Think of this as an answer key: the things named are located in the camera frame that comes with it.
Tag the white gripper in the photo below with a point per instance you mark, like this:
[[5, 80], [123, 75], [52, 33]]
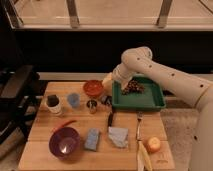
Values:
[[107, 83]]

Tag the light blue towel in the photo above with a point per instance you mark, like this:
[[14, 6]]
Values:
[[118, 136]]

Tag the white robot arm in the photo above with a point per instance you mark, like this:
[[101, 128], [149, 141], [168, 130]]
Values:
[[195, 91]]

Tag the red bowl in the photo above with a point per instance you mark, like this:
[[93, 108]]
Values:
[[93, 88]]

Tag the purple bowl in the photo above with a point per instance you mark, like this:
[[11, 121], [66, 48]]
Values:
[[64, 142]]

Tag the small dark object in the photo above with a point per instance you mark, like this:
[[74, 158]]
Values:
[[106, 100]]

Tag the small metal cup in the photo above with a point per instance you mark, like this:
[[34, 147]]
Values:
[[92, 106]]

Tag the pine cone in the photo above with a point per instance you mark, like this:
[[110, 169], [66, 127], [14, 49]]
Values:
[[133, 86]]

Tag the blue plastic cup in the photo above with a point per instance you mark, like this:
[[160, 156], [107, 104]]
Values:
[[74, 100]]

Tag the green plastic tray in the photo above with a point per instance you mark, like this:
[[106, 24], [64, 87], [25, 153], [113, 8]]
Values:
[[151, 99]]

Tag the white jar black lid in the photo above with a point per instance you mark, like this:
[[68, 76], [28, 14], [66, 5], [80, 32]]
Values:
[[54, 105]]

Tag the red spoon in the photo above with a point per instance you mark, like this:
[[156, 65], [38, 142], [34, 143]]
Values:
[[63, 125]]

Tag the blue sponge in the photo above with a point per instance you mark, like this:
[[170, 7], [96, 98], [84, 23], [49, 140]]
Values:
[[92, 139]]

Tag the apple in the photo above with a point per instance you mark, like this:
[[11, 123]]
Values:
[[153, 144]]

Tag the black chair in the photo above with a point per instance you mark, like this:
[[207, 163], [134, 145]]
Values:
[[19, 102]]

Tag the black handled knife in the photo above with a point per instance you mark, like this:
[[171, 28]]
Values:
[[110, 119]]

